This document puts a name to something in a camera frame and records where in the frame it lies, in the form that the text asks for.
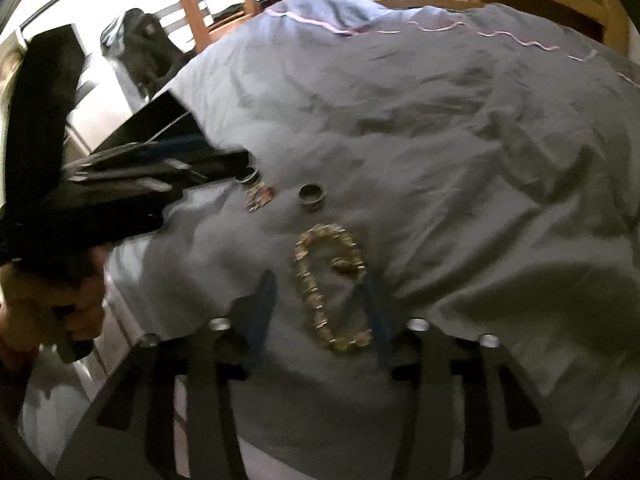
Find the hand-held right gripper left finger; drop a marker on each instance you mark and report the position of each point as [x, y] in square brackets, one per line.
[262, 310]

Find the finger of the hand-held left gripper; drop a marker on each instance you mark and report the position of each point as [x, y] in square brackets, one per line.
[215, 167]
[160, 150]

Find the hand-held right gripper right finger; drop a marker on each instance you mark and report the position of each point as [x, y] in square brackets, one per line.
[381, 332]

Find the black rectangular box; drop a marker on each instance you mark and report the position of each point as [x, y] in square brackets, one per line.
[155, 117]

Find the small silver charm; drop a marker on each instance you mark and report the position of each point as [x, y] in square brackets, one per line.
[259, 197]

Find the person's left hand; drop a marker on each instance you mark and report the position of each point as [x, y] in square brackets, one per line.
[87, 305]

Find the white sliding wardrobe doors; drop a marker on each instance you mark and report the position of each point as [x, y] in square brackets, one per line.
[90, 90]

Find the black office chair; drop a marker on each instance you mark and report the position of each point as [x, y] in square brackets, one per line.
[145, 45]

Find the wooden ladder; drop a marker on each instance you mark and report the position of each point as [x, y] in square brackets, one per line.
[200, 5]

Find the grey duvet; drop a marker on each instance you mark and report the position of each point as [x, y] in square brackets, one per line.
[450, 185]

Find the white striped bed sheet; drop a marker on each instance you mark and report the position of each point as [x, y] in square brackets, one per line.
[60, 400]

